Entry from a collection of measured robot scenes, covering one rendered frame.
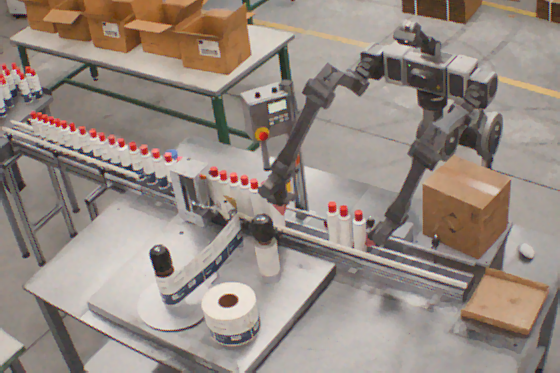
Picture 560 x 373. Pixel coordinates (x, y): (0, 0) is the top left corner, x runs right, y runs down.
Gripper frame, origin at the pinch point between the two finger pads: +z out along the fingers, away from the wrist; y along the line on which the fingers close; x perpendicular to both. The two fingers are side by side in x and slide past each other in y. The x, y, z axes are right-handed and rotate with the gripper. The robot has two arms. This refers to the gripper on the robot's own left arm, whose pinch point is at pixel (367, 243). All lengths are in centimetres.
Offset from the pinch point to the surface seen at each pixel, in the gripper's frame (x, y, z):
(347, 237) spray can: -7.3, 1.6, 4.4
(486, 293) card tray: 48, -2, -26
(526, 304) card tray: 62, -3, -37
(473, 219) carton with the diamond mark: 23.0, -18.1, -33.6
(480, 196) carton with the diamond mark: 18.7, -24.3, -39.2
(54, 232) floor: -126, -12, 224
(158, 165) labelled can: -87, 2, 61
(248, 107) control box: -71, 1, -9
